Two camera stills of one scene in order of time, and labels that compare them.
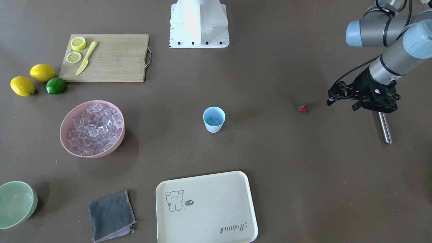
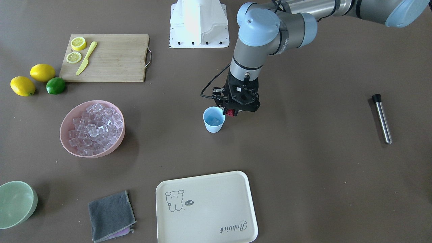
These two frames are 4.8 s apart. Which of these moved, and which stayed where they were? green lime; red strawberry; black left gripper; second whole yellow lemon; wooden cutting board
Moved: black left gripper; red strawberry
Stayed: green lime; wooden cutting board; second whole yellow lemon
